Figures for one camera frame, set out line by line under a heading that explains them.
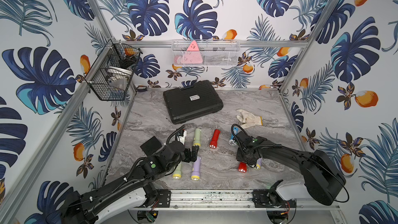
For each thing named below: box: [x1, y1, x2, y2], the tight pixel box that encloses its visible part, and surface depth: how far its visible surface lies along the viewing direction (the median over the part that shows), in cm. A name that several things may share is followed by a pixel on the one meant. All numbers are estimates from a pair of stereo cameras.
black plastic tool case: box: [162, 79, 224, 124], surface depth 108 cm
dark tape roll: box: [137, 85, 148, 92], surface depth 124 cm
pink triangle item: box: [177, 40, 204, 64], surface depth 92 cm
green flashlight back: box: [192, 127, 202, 147], surface depth 94 cm
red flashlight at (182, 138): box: [179, 129, 188, 146], surface depth 70 cm
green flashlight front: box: [172, 161, 182, 180], surface depth 81 cm
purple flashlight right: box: [253, 157, 263, 170], surface depth 84 cm
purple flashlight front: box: [190, 156, 202, 181], surface depth 83 cm
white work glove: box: [236, 108, 264, 129], surface depth 105 cm
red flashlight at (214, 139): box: [209, 129, 221, 149], surface depth 94 cm
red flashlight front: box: [238, 161, 248, 173], surface depth 83 cm
